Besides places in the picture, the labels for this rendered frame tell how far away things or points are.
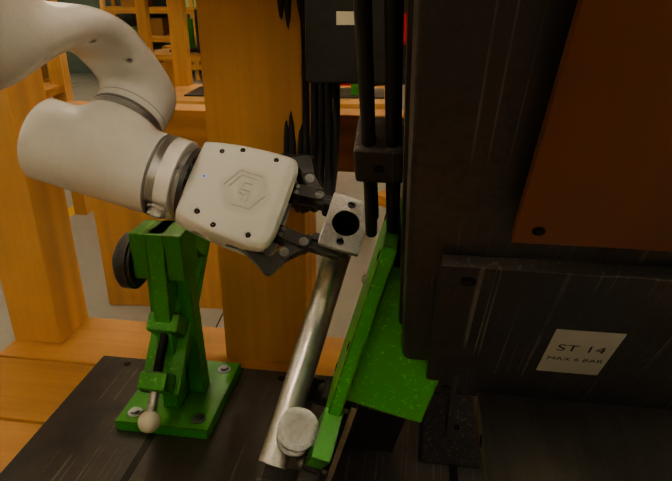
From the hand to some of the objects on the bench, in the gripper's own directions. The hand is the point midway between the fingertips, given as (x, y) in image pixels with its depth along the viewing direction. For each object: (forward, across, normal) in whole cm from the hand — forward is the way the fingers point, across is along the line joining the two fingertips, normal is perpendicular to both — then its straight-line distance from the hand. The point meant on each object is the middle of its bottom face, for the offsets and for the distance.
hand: (336, 229), depth 58 cm
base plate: (+23, +22, -20) cm, 38 cm away
